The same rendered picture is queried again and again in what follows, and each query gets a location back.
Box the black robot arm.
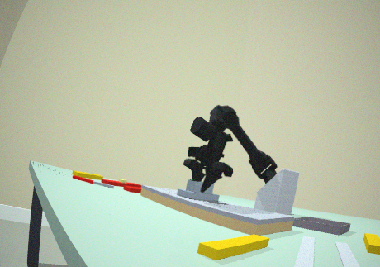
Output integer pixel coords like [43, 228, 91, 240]
[188, 105, 278, 184]

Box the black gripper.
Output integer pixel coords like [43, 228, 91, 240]
[183, 144, 233, 193]

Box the yellow flat bar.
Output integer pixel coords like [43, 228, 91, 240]
[363, 233, 380, 255]
[197, 235, 269, 260]
[72, 171, 103, 180]

